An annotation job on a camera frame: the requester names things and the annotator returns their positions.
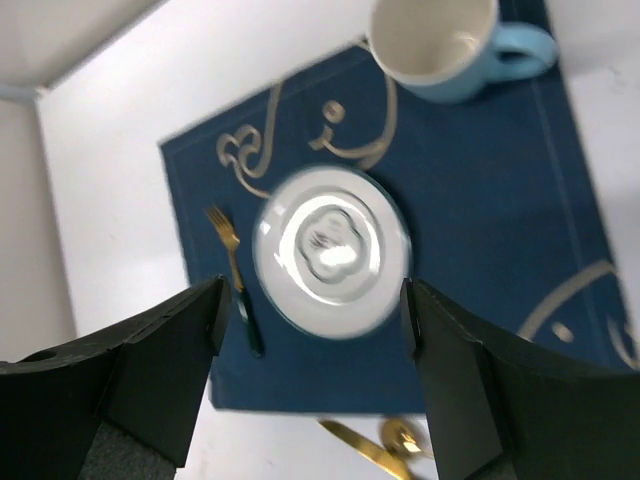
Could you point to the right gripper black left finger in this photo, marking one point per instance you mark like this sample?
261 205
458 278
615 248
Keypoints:
120 403

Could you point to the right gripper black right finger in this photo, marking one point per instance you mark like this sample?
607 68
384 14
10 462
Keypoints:
501 407

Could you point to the gold spoon green handle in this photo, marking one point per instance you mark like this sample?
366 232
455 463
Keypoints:
402 439

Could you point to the gold knife green handle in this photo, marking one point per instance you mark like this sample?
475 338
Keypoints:
373 452

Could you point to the gold fork green handle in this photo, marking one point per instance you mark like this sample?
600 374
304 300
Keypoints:
231 242

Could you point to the white plate with dark rim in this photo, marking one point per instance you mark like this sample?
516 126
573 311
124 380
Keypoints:
331 250

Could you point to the light blue mug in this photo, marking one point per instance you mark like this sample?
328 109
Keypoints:
448 51

